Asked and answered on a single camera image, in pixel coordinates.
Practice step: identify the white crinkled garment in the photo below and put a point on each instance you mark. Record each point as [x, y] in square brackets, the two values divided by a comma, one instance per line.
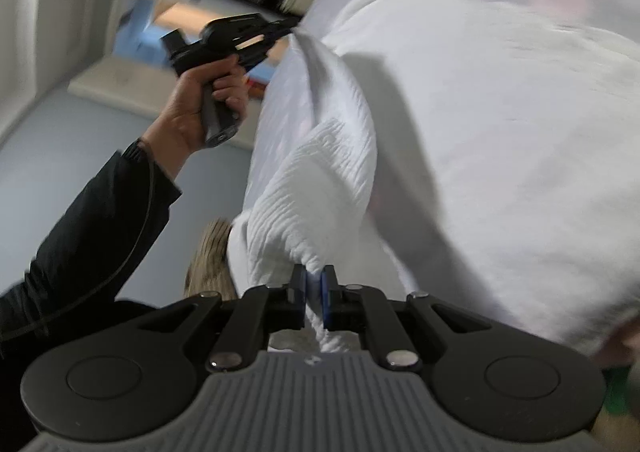
[325, 172]

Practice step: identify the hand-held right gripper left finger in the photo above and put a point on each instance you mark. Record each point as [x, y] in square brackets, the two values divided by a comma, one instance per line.
[299, 297]

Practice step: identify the person's left forearm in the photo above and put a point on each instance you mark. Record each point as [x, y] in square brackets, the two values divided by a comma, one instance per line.
[90, 232]

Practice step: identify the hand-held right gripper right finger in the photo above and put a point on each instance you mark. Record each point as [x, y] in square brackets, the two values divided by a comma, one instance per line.
[328, 299]

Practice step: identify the person's left hand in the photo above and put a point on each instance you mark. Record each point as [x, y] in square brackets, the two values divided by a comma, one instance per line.
[180, 107]

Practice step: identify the green object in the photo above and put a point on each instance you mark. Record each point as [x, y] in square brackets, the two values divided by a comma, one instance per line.
[617, 392]

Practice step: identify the brown striped cloth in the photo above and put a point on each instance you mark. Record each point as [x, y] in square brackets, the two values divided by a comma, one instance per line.
[212, 257]

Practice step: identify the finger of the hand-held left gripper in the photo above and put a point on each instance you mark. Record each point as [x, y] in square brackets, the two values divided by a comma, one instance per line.
[280, 25]
[260, 50]

